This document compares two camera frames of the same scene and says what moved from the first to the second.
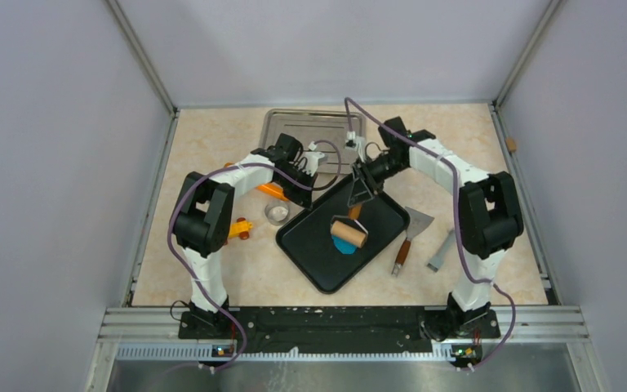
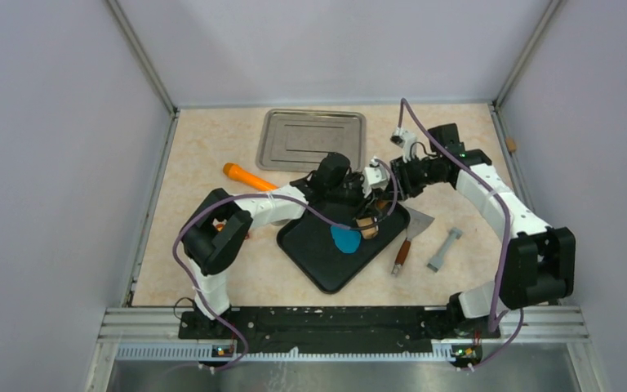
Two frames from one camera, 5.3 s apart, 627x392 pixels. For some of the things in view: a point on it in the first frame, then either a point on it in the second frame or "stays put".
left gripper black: [302, 198] -> [360, 193]
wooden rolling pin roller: [349, 229] -> [366, 222]
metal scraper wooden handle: [417, 221] stays put
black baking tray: [307, 240] stays put
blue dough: [344, 247] stays put
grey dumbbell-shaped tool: [438, 258] stays put
